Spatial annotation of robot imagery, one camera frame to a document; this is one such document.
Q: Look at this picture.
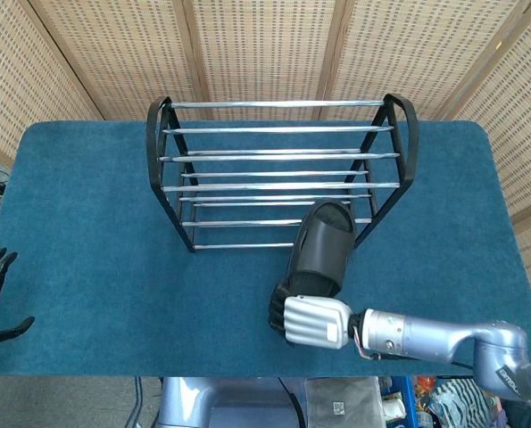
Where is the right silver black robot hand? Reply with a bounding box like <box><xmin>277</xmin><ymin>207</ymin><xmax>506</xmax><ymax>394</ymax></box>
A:
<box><xmin>268</xmin><ymin>281</ymin><xmax>360</xmax><ymax>350</ymax></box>

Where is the black rubber slipper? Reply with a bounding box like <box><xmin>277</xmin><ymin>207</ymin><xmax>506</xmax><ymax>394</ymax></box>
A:
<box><xmin>284</xmin><ymin>201</ymin><xmax>359</xmax><ymax>298</ymax></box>

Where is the black metal shoe rack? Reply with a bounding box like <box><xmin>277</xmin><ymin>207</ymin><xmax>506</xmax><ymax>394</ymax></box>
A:
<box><xmin>145</xmin><ymin>93</ymin><xmax>420</xmax><ymax>254</ymax></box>

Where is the grey box with QR label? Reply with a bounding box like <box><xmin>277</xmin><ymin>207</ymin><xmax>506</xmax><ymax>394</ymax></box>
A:
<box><xmin>303</xmin><ymin>377</ymin><xmax>381</xmax><ymax>428</ymax></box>

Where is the blue plastic crate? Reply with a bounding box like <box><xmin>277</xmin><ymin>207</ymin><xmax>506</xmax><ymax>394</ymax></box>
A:
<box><xmin>378</xmin><ymin>376</ymin><xmax>417</xmax><ymax>428</ymax></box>

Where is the blue carpet table mat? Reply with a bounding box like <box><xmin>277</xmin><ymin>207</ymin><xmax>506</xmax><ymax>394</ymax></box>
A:
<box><xmin>0</xmin><ymin>119</ymin><xmax>531</xmax><ymax>379</ymax></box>

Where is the silver blue robot torso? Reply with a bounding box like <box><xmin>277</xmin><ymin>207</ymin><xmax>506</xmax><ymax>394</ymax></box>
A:
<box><xmin>156</xmin><ymin>376</ymin><xmax>309</xmax><ymax>428</ymax></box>

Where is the patterned plastic bag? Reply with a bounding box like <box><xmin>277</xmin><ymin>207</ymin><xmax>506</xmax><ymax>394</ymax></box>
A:
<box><xmin>414</xmin><ymin>376</ymin><xmax>503</xmax><ymax>428</ymax></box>

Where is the woven bamboo folding screen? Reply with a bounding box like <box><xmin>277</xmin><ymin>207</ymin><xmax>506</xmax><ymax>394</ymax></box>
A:
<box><xmin>0</xmin><ymin>0</ymin><xmax>531</xmax><ymax>309</ymax></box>

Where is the thin black cable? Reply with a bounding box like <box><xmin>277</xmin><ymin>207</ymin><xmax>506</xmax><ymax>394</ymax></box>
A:
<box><xmin>132</xmin><ymin>376</ymin><xmax>145</xmax><ymax>428</ymax></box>

